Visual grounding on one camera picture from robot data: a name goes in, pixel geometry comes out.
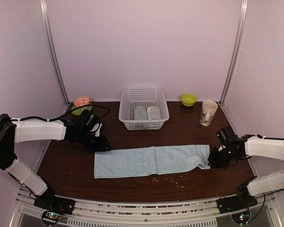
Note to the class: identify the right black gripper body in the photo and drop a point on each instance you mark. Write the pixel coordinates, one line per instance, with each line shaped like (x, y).
(222, 159)

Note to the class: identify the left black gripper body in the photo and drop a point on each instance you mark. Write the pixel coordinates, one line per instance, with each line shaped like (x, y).
(92, 144)

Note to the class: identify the light blue towel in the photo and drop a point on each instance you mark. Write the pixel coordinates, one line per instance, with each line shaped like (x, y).
(140, 162)

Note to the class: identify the green panda towel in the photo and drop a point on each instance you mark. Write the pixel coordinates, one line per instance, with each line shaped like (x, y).
(140, 113)

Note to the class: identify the white plastic basket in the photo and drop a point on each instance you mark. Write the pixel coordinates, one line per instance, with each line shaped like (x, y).
(131, 97)

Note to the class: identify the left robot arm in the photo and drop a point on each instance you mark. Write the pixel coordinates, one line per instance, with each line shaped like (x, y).
(85, 130)

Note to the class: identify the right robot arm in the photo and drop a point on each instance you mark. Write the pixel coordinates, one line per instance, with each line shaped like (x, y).
(237, 148)

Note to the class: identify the green plate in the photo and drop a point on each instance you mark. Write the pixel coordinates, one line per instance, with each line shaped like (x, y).
(78, 112)

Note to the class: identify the red patterned bowl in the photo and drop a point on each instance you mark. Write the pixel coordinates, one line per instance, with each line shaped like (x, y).
(81, 101)

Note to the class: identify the cream printed mug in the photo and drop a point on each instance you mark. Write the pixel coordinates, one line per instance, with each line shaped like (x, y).
(209, 108)

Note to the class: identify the lime green bowl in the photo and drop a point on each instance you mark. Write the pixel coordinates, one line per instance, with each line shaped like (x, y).
(188, 100)

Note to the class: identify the rolled grey towel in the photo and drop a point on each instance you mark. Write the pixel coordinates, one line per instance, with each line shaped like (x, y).
(153, 113)

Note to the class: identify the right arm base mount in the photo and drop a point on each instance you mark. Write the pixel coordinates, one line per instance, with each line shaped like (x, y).
(239, 209)

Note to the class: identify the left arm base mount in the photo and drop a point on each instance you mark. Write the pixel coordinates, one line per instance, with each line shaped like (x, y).
(53, 213)

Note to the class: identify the front aluminium rail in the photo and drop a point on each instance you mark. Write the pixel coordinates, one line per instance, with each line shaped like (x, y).
(197, 213)

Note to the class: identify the left aluminium frame post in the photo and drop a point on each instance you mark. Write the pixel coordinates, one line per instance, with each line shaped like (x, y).
(52, 50)

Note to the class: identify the aluminium frame post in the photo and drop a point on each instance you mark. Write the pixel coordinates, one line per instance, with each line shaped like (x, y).
(52, 50)
(235, 53)

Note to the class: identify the right aluminium frame post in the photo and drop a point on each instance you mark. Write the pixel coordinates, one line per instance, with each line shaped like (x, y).
(235, 53)

